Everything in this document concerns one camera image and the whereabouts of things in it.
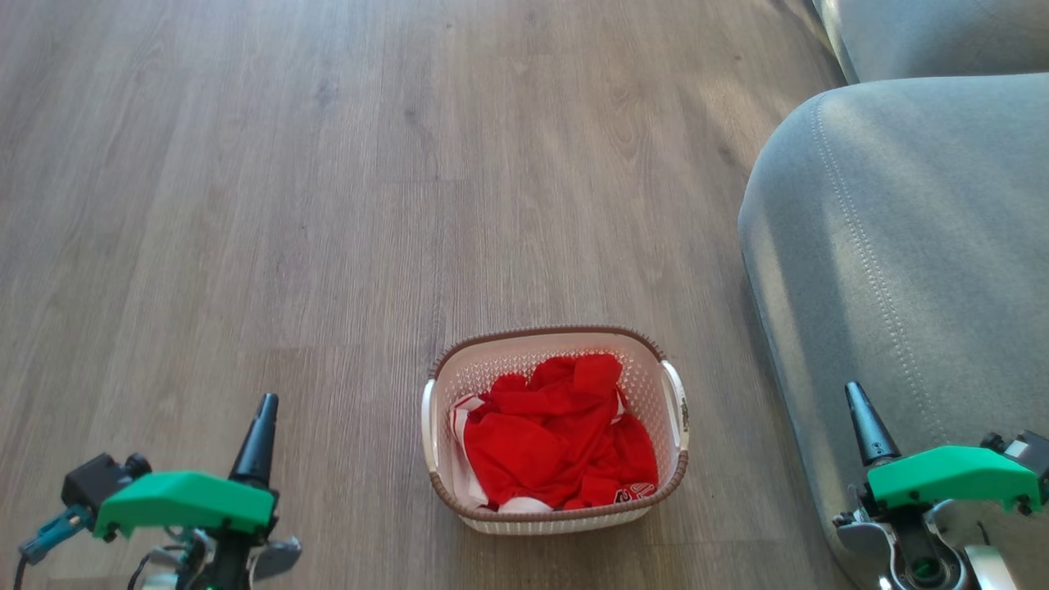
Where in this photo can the grey fabric sofa cushion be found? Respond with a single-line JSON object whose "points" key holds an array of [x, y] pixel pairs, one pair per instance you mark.
{"points": [[942, 33]]}

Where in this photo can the white plastic laundry basket brown rim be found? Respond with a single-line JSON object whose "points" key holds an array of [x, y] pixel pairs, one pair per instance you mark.
{"points": [[565, 523]]}

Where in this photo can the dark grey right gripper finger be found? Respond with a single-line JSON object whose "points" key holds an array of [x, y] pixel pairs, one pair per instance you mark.
{"points": [[873, 434]]}

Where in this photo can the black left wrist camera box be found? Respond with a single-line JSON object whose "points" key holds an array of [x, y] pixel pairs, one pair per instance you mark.
{"points": [[94, 479]]}

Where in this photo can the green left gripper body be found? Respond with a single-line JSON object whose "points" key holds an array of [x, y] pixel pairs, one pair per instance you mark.
{"points": [[184, 500]]}

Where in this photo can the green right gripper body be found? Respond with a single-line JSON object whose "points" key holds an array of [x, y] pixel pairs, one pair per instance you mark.
{"points": [[951, 475]]}

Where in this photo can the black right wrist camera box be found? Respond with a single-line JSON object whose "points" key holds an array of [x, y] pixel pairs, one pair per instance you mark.
{"points": [[1028, 455]]}

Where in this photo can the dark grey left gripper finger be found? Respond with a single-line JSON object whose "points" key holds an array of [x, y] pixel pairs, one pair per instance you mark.
{"points": [[256, 447]]}

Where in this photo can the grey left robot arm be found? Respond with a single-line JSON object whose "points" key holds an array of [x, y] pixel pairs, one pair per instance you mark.
{"points": [[274, 557]]}

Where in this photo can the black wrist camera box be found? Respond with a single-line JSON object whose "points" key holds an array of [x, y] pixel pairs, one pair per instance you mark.
{"points": [[1028, 455], [94, 479]]}

